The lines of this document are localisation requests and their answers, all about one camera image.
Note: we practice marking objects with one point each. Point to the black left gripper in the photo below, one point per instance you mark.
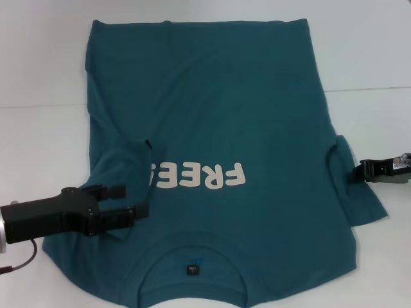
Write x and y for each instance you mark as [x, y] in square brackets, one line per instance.
[41, 218]

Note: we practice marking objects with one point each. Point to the blue FREE print t-shirt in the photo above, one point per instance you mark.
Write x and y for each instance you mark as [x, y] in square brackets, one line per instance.
[205, 96]

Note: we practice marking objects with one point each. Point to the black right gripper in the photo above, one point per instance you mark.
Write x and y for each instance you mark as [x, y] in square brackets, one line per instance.
[387, 171]

